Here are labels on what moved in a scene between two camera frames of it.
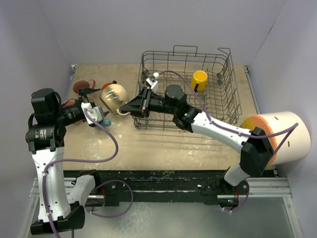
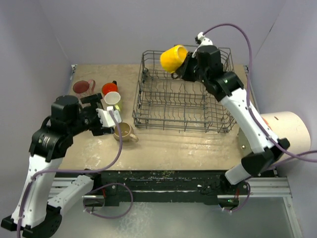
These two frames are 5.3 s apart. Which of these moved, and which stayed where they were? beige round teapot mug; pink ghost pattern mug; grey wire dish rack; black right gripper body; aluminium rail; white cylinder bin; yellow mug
Moved: black right gripper body; yellow mug; beige round teapot mug
Stayed: grey wire dish rack; pink ghost pattern mug; white cylinder bin; aluminium rail
